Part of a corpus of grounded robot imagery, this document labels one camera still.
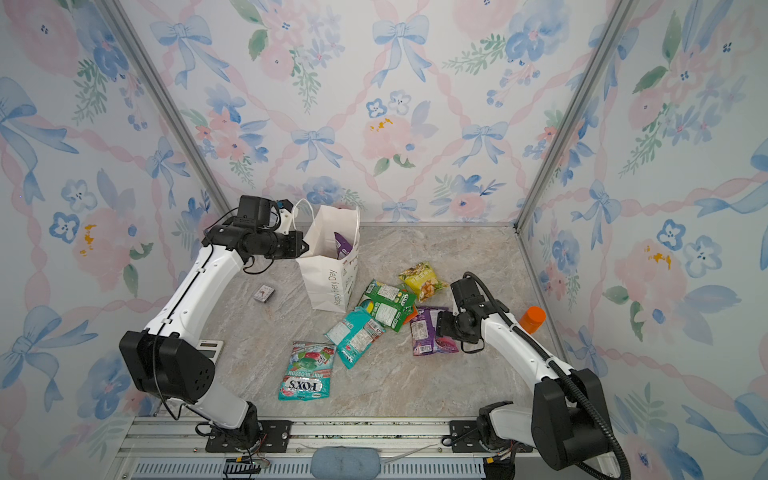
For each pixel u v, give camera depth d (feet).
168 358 1.38
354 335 2.88
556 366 1.45
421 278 3.29
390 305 3.04
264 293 3.20
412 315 3.06
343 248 3.10
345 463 2.25
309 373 2.68
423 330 2.95
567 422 1.34
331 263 2.57
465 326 2.08
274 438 2.41
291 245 2.35
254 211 2.03
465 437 2.35
